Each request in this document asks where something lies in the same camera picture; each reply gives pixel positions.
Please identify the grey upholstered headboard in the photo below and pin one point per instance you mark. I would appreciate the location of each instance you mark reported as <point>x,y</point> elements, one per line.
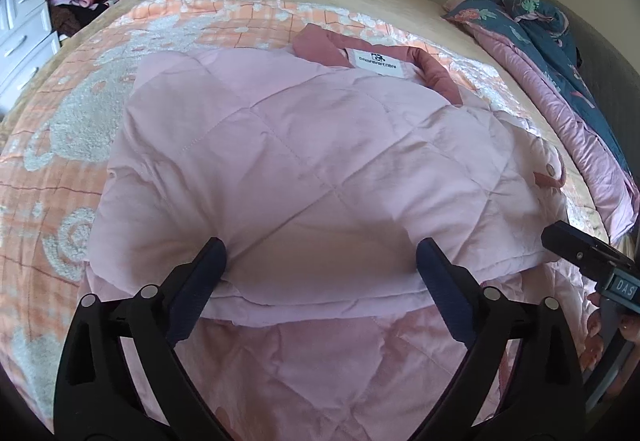
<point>605,36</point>

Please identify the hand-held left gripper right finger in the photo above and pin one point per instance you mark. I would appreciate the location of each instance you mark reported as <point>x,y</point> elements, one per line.
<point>447,293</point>

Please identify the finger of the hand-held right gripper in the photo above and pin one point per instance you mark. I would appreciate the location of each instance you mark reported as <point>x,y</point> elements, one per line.
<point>565,241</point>

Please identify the person's right hand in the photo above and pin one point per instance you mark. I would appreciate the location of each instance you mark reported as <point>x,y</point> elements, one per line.
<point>595,326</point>

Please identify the white plastic drawer unit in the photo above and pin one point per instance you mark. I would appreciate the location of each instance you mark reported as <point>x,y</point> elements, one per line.
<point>22,36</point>

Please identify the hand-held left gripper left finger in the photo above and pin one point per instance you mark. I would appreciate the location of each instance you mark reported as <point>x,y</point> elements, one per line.
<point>197,291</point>

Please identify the blue floral pink duvet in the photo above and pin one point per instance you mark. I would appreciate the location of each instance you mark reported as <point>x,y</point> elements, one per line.
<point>560,51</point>

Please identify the pink quilted jacket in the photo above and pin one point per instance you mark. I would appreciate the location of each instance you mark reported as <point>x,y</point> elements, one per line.
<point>300,171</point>

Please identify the orange plaid fleece blanket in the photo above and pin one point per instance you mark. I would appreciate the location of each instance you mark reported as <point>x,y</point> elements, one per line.
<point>65,121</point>

